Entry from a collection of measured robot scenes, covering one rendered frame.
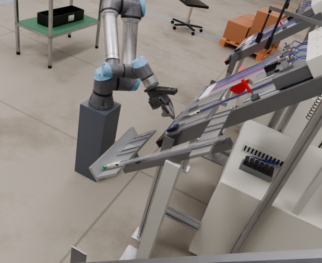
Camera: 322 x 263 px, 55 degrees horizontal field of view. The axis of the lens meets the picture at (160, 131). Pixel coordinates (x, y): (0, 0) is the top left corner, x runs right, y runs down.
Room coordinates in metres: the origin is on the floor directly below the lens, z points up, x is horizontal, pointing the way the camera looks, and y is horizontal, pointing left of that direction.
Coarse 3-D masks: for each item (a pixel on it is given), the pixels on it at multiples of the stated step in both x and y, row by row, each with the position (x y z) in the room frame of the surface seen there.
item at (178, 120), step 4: (204, 88) 1.80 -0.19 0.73; (200, 92) 1.73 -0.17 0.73; (196, 96) 1.67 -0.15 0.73; (192, 104) 1.56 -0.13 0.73; (188, 108) 1.50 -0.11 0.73; (184, 112) 1.44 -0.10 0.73; (180, 116) 1.39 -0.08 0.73; (176, 120) 1.34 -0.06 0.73; (180, 120) 1.37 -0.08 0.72; (172, 124) 1.30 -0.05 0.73; (168, 132) 1.22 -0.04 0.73
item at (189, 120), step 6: (222, 90) 1.59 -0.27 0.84; (210, 96) 1.59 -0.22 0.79; (216, 96) 1.53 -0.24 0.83; (222, 96) 1.50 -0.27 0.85; (198, 102) 1.58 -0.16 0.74; (204, 102) 1.52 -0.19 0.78; (210, 102) 1.46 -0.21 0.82; (216, 102) 1.41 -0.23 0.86; (192, 108) 1.50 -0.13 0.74; (198, 108) 1.46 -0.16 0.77; (210, 108) 1.34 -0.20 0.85; (198, 114) 1.34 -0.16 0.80; (204, 114) 1.29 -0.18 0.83; (210, 114) 1.28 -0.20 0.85; (186, 120) 1.33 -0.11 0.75; (192, 120) 1.29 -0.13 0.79; (198, 120) 1.24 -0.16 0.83; (186, 126) 1.23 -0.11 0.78
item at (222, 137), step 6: (210, 138) 0.80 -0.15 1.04; (216, 138) 0.78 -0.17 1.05; (222, 138) 0.78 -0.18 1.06; (192, 144) 0.80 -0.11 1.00; (198, 144) 0.79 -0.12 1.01; (204, 144) 0.79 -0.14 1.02; (162, 150) 0.83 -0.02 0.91; (168, 150) 0.82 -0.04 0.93; (174, 150) 0.81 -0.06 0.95; (180, 150) 0.81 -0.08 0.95; (144, 156) 0.84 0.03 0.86; (150, 156) 0.83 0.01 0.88; (156, 156) 0.82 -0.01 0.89; (120, 162) 0.86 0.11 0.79; (126, 162) 0.85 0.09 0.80
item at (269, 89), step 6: (258, 78) 1.48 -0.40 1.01; (264, 78) 1.42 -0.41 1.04; (270, 78) 1.38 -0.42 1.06; (258, 84) 1.38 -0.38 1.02; (270, 84) 1.29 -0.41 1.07; (258, 90) 1.28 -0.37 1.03; (264, 90) 1.24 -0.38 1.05; (270, 90) 1.20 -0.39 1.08; (276, 90) 1.17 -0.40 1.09; (246, 96) 1.28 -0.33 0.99; (264, 96) 1.17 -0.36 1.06; (246, 102) 1.19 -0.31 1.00
